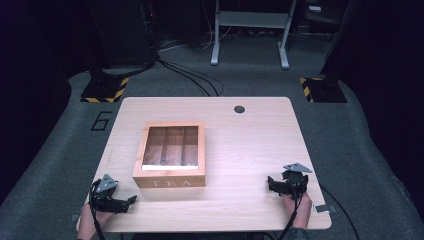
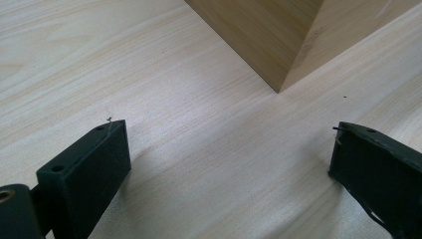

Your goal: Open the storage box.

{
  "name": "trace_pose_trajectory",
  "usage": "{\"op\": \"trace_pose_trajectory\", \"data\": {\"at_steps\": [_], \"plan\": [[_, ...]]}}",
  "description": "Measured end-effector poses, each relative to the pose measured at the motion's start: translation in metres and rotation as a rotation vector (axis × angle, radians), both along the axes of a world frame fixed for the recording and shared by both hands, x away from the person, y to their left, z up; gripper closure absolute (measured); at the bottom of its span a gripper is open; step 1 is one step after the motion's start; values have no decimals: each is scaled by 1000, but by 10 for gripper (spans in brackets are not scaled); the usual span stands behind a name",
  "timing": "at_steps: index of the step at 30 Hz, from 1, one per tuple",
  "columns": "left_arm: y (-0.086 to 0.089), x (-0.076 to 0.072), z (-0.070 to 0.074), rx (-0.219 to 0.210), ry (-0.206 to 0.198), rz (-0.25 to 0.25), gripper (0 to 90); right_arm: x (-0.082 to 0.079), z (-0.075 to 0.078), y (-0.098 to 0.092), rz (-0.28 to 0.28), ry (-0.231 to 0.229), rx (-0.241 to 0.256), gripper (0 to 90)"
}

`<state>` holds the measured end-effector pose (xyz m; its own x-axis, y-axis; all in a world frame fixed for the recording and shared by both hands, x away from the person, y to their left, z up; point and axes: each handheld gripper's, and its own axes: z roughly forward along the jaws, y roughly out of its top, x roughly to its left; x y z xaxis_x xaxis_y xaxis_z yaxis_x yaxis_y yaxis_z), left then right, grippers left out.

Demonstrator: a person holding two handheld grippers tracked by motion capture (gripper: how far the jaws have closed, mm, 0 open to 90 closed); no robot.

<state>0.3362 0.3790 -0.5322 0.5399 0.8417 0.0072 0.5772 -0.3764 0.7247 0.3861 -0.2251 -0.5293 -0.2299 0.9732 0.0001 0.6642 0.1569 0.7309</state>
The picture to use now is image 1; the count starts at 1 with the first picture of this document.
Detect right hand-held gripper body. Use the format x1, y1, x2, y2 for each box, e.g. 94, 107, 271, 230
279, 162, 314, 201

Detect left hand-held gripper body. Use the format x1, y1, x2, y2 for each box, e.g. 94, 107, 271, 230
89, 173, 130, 214

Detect wooden tea box glass lid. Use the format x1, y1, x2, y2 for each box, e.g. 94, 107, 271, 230
132, 120, 207, 189

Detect person's right hand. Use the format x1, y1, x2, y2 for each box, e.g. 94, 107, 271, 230
281, 191, 314, 230

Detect person's left hand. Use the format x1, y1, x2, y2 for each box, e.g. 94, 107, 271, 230
77, 202, 114, 240

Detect black striped stand base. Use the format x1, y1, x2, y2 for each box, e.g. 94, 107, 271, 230
298, 76, 349, 104
80, 76, 130, 104

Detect black cabinet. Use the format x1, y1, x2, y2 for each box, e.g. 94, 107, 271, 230
87, 0, 158, 69

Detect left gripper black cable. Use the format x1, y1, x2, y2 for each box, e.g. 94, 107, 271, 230
88, 185, 107, 240

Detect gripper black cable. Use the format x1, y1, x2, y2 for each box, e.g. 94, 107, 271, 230
277, 195, 305, 240
88, 185, 107, 240

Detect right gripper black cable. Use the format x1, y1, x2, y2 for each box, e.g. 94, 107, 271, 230
277, 195, 305, 240

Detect thin black floor cable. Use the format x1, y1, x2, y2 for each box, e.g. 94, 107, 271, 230
319, 184, 362, 240

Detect black floor cables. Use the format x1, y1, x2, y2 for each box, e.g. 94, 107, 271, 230
99, 39, 224, 98

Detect white metal stand frame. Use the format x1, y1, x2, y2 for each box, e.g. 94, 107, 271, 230
210, 0, 298, 70

